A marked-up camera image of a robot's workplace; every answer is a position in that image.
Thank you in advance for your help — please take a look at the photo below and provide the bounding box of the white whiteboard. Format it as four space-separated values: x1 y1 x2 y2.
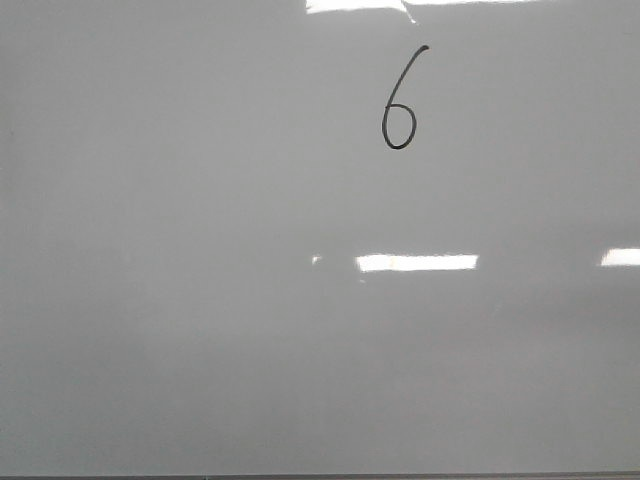
1 1 639 476

